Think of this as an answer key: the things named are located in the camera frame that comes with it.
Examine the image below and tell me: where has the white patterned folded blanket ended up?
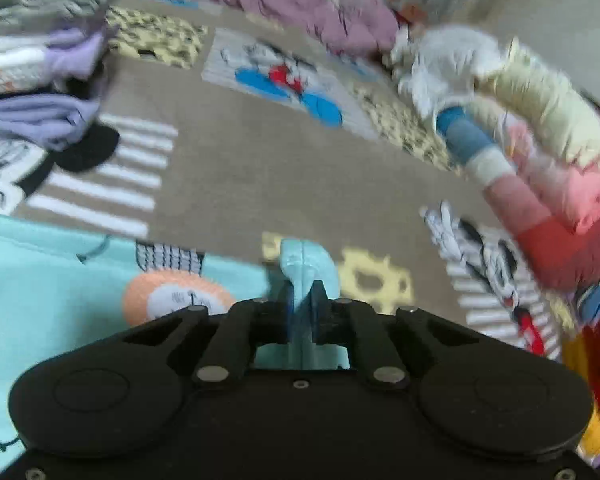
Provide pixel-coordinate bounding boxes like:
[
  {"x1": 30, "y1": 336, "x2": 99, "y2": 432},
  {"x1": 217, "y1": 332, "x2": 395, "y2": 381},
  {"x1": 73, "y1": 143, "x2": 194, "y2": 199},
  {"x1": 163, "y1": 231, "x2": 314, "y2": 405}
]
[{"x1": 0, "y1": 27, "x2": 112, "y2": 98}]

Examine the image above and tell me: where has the brown Mickey Mouse blanket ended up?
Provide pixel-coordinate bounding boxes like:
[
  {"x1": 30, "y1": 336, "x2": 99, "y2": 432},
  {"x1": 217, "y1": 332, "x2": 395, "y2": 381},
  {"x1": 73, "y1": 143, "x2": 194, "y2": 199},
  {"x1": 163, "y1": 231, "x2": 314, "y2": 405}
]
[{"x1": 0, "y1": 0, "x2": 562, "y2": 361}]

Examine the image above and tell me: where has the white crumpled cloth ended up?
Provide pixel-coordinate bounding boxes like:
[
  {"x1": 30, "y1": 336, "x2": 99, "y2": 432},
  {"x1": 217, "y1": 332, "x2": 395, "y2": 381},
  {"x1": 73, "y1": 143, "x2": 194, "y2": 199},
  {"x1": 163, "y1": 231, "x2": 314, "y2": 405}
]
[{"x1": 385, "y1": 25, "x2": 506, "y2": 122}]

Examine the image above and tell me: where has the teal patterned children's garment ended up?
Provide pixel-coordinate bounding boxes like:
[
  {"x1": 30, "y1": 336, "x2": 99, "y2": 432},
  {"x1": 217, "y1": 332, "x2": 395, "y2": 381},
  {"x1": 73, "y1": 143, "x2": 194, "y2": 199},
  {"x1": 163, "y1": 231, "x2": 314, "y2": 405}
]
[{"x1": 0, "y1": 216, "x2": 341, "y2": 473}]

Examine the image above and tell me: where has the striped red pink rolled quilt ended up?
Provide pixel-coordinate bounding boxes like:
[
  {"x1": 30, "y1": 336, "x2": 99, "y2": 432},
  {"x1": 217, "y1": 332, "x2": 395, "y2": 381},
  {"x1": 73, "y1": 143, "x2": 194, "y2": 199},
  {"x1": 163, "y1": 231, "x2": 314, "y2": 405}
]
[{"x1": 437, "y1": 107, "x2": 600, "y2": 292}]

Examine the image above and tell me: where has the cream ruffled quilt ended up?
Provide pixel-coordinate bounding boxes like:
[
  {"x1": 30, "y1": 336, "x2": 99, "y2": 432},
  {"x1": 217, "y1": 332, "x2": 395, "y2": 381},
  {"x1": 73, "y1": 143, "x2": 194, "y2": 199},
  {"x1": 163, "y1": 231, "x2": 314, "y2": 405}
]
[{"x1": 477, "y1": 38, "x2": 600, "y2": 170}]

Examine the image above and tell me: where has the grey folded blanket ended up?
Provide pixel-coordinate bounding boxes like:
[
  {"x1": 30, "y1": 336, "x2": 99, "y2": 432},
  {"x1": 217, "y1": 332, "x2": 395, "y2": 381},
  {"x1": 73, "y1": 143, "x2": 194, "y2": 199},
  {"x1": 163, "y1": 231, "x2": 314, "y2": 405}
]
[{"x1": 0, "y1": 0, "x2": 114, "y2": 36}]

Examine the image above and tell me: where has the lavender folded sheet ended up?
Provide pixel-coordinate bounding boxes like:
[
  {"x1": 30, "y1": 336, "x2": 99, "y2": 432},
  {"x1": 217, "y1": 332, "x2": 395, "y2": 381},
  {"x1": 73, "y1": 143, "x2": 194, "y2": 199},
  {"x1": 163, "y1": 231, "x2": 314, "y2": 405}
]
[{"x1": 0, "y1": 93, "x2": 100, "y2": 152}]

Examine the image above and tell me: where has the yellow knit garment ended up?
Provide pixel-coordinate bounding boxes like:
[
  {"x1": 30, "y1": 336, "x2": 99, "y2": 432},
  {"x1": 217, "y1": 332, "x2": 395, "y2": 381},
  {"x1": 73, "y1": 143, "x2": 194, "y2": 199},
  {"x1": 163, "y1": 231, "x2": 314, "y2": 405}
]
[{"x1": 561, "y1": 339, "x2": 600, "y2": 461}]

